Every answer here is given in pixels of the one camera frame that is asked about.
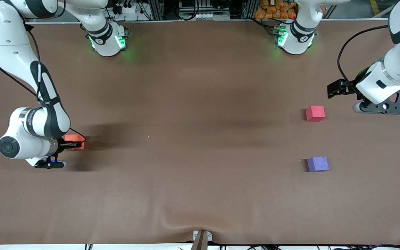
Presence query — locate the orange foam block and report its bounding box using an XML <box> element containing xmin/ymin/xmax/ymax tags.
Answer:
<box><xmin>65</xmin><ymin>134</ymin><xmax>85</xmax><ymax>150</ymax></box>

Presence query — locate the red foam block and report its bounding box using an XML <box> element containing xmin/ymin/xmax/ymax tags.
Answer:
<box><xmin>306</xmin><ymin>106</ymin><xmax>326</xmax><ymax>122</ymax></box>

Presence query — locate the purple foam block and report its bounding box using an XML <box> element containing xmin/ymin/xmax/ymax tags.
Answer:
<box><xmin>307</xmin><ymin>157</ymin><xmax>330</xmax><ymax>173</ymax></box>

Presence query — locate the pile of orange packets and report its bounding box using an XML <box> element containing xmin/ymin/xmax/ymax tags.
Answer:
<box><xmin>255</xmin><ymin>0</ymin><xmax>298</xmax><ymax>20</ymax></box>

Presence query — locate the brown table mat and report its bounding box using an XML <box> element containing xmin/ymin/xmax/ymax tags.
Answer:
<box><xmin>0</xmin><ymin>19</ymin><xmax>400</xmax><ymax>245</ymax></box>

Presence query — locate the white power strip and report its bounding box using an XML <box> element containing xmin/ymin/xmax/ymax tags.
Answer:
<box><xmin>114</xmin><ymin>3</ymin><xmax>139</xmax><ymax>15</ymax></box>

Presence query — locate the metal table edge clamp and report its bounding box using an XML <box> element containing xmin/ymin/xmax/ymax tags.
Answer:
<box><xmin>192</xmin><ymin>230</ymin><xmax>213</xmax><ymax>250</ymax></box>

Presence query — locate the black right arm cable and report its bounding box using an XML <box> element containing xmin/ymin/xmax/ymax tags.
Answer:
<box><xmin>0</xmin><ymin>21</ymin><xmax>86</xmax><ymax>143</ymax></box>

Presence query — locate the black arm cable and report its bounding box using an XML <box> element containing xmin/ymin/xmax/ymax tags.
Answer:
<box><xmin>0</xmin><ymin>21</ymin><xmax>86</xmax><ymax>143</ymax></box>
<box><xmin>337</xmin><ymin>24</ymin><xmax>390</xmax><ymax>91</ymax></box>

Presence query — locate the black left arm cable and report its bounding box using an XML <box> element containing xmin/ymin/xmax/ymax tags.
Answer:
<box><xmin>337</xmin><ymin>24</ymin><xmax>390</xmax><ymax>91</ymax></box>

